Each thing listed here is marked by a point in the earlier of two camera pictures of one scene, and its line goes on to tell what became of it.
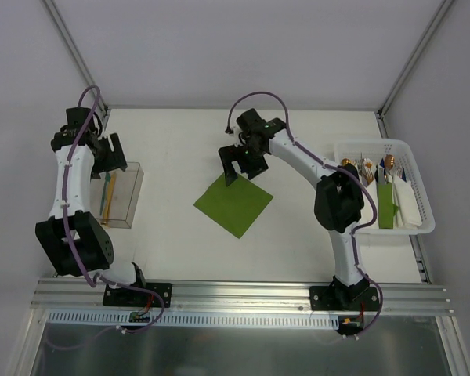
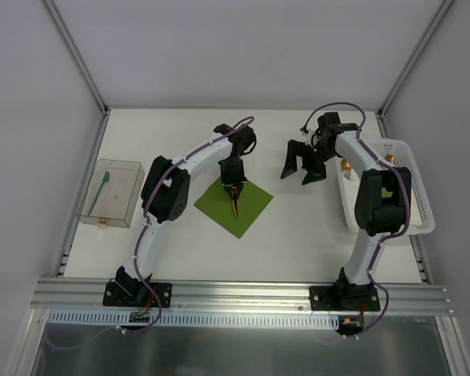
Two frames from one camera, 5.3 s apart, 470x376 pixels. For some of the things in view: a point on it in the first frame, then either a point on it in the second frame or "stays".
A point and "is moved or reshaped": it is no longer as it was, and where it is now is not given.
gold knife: [110, 192] to [235, 200]
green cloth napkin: [235, 207] stays
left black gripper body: [110, 155] to [233, 182]
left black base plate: [129, 297] stays
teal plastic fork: [107, 180] is moved or reshaped
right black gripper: [240, 155] to [311, 165]
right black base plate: [343, 298] stays
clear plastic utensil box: [113, 197] stays
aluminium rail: [66, 296] stays
